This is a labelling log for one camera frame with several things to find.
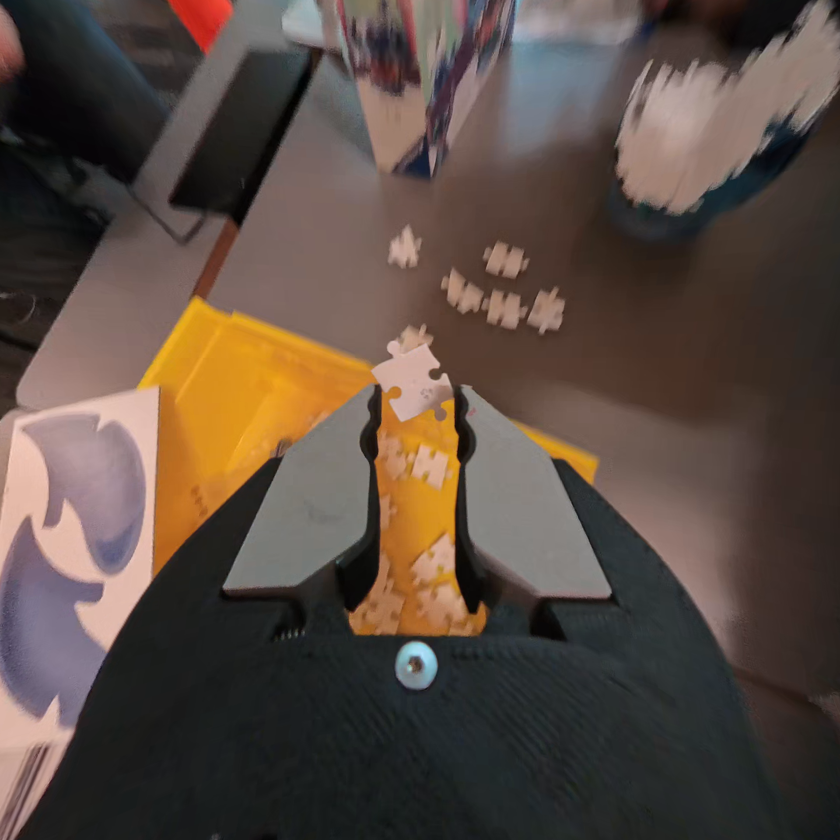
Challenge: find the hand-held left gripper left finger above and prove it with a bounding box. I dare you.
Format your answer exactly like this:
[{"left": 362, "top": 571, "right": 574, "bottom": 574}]
[{"left": 222, "top": 384, "right": 384, "bottom": 611}]

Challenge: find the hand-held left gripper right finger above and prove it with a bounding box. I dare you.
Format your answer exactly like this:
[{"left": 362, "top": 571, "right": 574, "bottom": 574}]
[{"left": 453, "top": 384, "right": 614, "bottom": 616}]

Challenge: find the pile of white puzzle pieces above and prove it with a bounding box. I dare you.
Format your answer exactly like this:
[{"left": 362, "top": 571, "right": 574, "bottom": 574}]
[{"left": 348, "top": 430, "right": 490, "bottom": 637}]

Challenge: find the yellow plastic bin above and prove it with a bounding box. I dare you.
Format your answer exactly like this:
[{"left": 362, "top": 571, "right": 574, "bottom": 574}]
[{"left": 138, "top": 297, "right": 599, "bottom": 637}]

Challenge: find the partly built puzzle ball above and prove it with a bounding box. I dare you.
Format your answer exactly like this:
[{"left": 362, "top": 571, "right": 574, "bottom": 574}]
[{"left": 613, "top": 0, "right": 840, "bottom": 217}]

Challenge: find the cartoon puzzle box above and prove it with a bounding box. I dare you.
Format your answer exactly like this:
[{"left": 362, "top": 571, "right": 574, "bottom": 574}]
[{"left": 318, "top": 0, "right": 519, "bottom": 179}]

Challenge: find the white card with blue ears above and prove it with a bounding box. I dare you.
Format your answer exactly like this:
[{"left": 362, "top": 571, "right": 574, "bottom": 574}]
[{"left": 0, "top": 387, "right": 161, "bottom": 732}]

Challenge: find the grey side desk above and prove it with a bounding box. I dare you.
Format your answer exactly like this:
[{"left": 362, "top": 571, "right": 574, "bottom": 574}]
[{"left": 14, "top": 0, "right": 329, "bottom": 413}]

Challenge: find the blue round display stand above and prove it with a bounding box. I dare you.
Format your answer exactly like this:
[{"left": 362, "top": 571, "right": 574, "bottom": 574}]
[{"left": 605, "top": 174, "right": 723, "bottom": 242}]

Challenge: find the white warning text sheet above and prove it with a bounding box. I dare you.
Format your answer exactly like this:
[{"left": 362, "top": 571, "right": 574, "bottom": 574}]
[{"left": 0, "top": 728, "right": 73, "bottom": 840}]

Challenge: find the grey metal case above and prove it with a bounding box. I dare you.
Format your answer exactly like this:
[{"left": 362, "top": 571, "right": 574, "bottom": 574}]
[{"left": 134, "top": 39, "right": 315, "bottom": 216}]

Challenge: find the orange traffic cone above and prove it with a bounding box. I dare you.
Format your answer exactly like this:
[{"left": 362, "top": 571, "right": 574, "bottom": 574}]
[{"left": 167, "top": 0, "right": 235, "bottom": 55}]

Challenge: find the thin black cable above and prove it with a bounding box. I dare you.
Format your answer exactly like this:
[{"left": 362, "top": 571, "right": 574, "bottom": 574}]
[{"left": 128, "top": 182, "right": 206, "bottom": 245}]

